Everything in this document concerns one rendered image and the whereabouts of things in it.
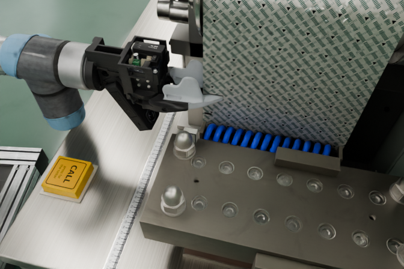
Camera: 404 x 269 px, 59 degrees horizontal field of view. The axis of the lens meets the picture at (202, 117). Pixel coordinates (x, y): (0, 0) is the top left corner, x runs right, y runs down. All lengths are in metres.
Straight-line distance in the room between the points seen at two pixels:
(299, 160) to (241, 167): 0.09
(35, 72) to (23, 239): 0.29
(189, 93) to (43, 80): 0.24
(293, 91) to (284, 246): 0.21
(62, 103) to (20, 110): 1.58
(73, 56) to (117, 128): 0.25
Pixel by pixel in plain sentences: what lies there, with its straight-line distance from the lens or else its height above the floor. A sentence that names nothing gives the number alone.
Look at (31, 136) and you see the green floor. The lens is 2.09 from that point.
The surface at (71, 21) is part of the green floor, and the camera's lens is 2.82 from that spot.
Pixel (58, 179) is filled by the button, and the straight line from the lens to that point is 0.71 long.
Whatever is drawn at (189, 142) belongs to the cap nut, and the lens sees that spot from 0.54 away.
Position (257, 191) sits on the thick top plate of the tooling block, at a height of 1.03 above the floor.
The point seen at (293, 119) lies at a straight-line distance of 0.57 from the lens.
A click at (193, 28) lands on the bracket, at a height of 1.16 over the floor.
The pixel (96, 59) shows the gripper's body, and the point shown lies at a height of 1.15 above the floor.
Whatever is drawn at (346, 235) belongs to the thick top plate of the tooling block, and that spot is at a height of 1.03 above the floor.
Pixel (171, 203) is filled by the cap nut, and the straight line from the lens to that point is 0.49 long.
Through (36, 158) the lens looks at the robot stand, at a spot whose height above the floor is 0.23.
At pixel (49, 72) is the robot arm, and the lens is 0.61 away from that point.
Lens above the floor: 1.49
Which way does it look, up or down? 49 degrees down
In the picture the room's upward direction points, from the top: straight up
